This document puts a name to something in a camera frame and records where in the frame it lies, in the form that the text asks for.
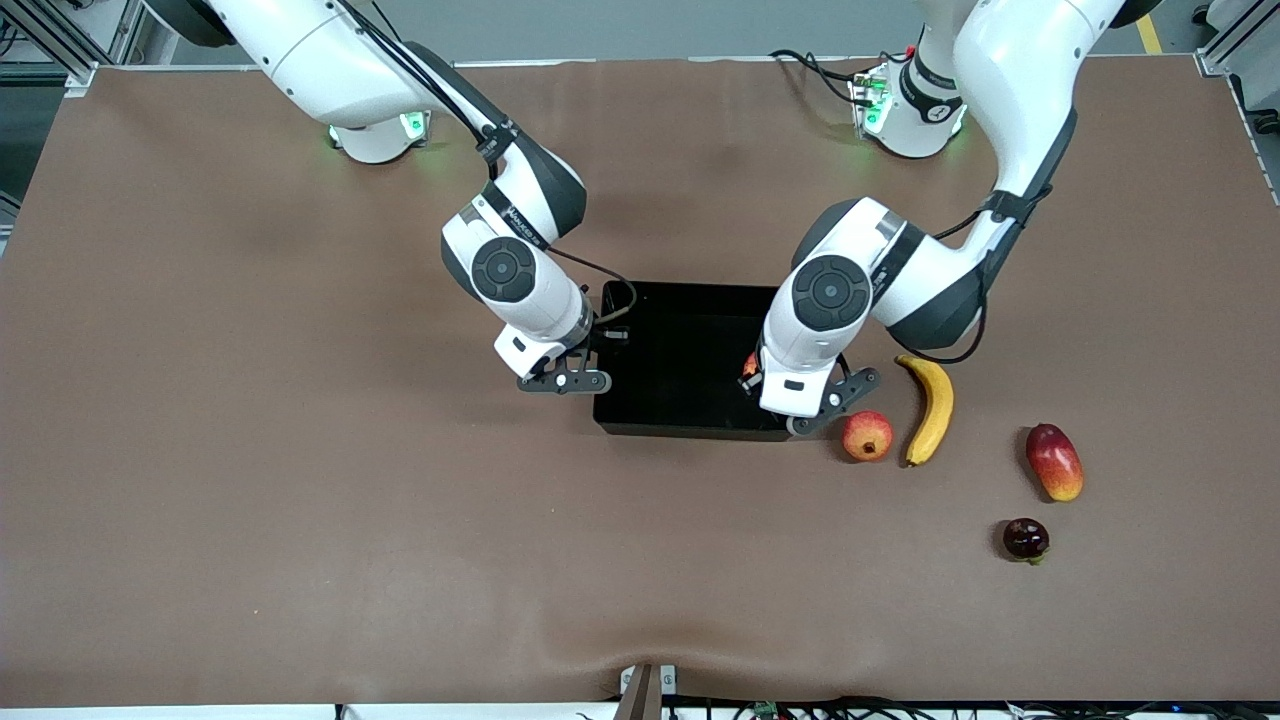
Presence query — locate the yellow banana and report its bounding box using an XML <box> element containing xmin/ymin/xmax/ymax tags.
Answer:
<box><xmin>895</xmin><ymin>354</ymin><xmax>955</xmax><ymax>468</ymax></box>

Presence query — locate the black plastic box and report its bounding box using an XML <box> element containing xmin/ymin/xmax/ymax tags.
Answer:
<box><xmin>592</xmin><ymin>281</ymin><xmax>806</xmax><ymax>441</ymax></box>

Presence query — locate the red pomegranate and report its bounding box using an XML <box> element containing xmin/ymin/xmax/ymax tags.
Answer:
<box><xmin>841</xmin><ymin>410</ymin><xmax>894</xmax><ymax>463</ymax></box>

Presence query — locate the red yellow mango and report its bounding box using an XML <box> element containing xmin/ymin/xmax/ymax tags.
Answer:
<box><xmin>1025</xmin><ymin>423</ymin><xmax>1085</xmax><ymax>503</ymax></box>

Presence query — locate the dark purple mangosteen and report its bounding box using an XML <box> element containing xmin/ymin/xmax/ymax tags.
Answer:
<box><xmin>1003</xmin><ymin>517</ymin><xmax>1051</xmax><ymax>566</ymax></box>

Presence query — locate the brown table mat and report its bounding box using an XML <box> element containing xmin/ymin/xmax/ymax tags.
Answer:
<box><xmin>0</xmin><ymin>55</ymin><xmax>1280</xmax><ymax>707</ymax></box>

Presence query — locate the black cable bundle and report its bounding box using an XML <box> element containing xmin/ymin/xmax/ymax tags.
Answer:
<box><xmin>575</xmin><ymin>695</ymin><xmax>1280</xmax><ymax>720</ymax></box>

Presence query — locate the grey metal camera bracket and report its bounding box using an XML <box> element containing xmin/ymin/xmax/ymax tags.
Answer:
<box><xmin>615</xmin><ymin>662</ymin><xmax>679</xmax><ymax>720</ymax></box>

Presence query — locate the black left arm base cable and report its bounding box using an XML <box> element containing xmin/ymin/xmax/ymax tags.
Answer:
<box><xmin>768</xmin><ymin>48</ymin><xmax>871</xmax><ymax>106</ymax></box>

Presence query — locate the aluminium frame profile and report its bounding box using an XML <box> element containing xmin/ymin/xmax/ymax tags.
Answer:
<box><xmin>1195</xmin><ymin>0</ymin><xmax>1280</xmax><ymax>79</ymax></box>
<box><xmin>0</xmin><ymin>0</ymin><xmax>151</xmax><ymax>96</ymax></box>

